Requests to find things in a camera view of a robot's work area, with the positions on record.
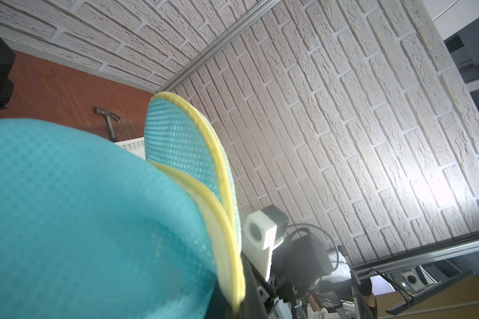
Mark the small steel hammer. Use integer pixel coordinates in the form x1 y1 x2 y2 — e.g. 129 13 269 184
93 107 121 143

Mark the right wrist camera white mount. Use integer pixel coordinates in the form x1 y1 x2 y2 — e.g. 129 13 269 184
242 205 290 281

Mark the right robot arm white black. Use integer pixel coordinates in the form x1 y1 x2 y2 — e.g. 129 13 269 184
270 223 378 318

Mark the right aluminium corner post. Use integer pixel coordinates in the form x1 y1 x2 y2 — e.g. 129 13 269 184
156 0 280 93

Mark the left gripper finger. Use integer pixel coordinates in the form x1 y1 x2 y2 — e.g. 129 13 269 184
235 255 279 319

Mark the white perforated plastic basket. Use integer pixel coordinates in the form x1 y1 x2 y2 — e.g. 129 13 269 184
115 137 146 160

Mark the teal mesh laundry bag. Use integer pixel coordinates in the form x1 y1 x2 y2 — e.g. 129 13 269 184
0 92 246 318

